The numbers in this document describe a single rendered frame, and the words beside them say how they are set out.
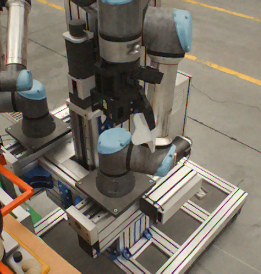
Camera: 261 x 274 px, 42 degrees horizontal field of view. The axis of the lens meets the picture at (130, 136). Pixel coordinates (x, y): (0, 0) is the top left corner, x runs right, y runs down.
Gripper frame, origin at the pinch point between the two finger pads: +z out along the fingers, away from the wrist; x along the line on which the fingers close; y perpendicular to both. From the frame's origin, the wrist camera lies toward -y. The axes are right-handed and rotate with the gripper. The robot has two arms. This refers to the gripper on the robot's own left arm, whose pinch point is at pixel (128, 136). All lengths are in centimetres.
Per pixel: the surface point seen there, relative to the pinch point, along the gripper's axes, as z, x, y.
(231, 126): 152, -66, -213
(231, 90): 152, -101, -272
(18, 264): 55, -27, 24
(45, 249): 58, -27, 14
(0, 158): 43, -63, 6
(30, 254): 55, -27, 19
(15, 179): 43, -50, 8
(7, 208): 43, -40, 17
